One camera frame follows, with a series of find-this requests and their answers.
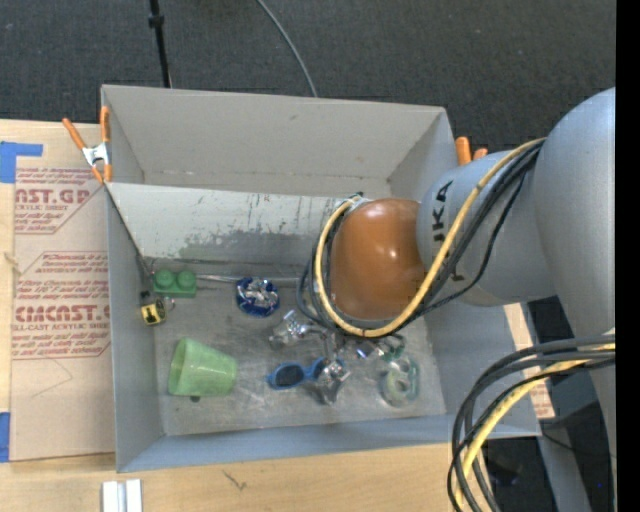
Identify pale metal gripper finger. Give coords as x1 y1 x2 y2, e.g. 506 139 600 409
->
268 309 315 350
306 359 350 406

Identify blue sunglasses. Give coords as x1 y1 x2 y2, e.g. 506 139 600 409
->
266 356 346 391

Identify pale green cup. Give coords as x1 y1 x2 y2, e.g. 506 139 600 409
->
167 337 239 397

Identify green toy brick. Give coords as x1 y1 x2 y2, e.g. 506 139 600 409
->
152 269 198 300

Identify yellow and black small box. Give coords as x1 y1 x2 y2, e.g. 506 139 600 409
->
139 296 168 327

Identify grey metal bin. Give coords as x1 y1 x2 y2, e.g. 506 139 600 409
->
99 83 542 474

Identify brown cardboard board, red print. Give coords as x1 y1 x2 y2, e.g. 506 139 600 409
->
0 118 117 462

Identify pale green clear ring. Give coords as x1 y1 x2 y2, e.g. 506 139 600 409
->
378 355 421 408

